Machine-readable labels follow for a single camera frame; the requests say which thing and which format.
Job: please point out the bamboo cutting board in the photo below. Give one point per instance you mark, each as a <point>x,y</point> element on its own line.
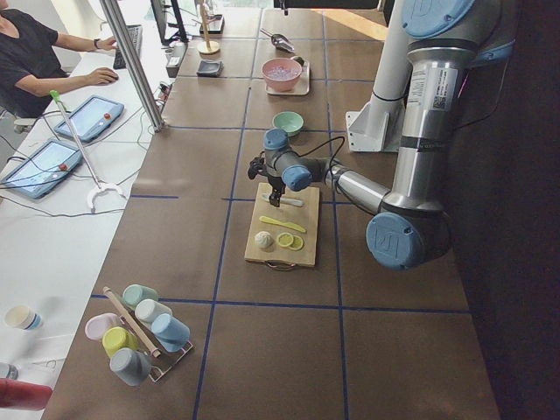
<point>306,216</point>

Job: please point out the teach pendant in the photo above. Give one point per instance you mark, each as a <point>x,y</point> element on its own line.
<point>94,116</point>
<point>47,166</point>

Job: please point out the yellow plastic knife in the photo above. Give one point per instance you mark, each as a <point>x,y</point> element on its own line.
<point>285,224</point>

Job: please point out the paper cup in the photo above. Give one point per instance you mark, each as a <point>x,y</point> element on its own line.
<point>22,317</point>

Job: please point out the cup rack with handle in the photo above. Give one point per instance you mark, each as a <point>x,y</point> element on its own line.
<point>162,362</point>

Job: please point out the lemon slice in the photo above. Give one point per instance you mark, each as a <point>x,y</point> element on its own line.
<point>285,239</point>
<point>297,243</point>

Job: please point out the white reacher grabber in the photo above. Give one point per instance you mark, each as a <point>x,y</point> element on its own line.
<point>101,186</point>

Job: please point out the seated person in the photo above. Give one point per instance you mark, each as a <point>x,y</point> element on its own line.
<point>30,69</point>

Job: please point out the grey cup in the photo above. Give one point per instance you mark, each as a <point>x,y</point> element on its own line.
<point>131,366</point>

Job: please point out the red bottle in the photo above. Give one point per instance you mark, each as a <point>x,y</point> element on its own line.
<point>21,395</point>

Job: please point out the aluminium frame post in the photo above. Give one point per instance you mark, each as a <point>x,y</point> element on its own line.
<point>117,24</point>

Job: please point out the pink cup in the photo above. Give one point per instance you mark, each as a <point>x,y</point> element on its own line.
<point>96,327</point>

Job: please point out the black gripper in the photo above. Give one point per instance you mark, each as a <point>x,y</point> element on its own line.
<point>276,185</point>

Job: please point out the pink bowl of ice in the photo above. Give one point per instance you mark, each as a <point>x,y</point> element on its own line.
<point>281,74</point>

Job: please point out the white plastic spoon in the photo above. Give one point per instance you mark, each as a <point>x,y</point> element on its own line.
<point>286,201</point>

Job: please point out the yellow cup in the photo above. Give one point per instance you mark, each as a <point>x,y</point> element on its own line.
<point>116,338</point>

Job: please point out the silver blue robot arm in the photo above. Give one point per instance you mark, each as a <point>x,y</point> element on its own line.
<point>430,48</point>

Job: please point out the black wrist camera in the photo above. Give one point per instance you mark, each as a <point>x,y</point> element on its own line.
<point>257,167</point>

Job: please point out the mint cup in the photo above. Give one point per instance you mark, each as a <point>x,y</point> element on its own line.
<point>133,294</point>

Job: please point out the folded grey cloth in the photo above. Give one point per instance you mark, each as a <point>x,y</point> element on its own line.
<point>209,68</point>

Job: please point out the steel ice scoop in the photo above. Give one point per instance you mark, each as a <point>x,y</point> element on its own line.
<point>279,41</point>

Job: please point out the blue cup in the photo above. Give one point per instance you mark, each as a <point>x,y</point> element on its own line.
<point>170,332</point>

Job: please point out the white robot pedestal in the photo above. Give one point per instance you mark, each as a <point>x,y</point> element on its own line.
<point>378,126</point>

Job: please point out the white cup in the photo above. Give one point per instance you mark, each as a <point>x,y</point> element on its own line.
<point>149,309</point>

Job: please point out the green avocado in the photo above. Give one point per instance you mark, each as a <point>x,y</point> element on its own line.
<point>299,60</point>

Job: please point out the mint green bowl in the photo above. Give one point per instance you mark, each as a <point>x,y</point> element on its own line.
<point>289,121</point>

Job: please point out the far teach pendant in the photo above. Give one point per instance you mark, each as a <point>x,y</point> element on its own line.
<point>94,116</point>

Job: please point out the wooden mug tree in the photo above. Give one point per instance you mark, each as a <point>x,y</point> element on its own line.
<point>206,46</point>

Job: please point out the near teach pendant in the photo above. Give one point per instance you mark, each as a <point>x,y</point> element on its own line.
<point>47,166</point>

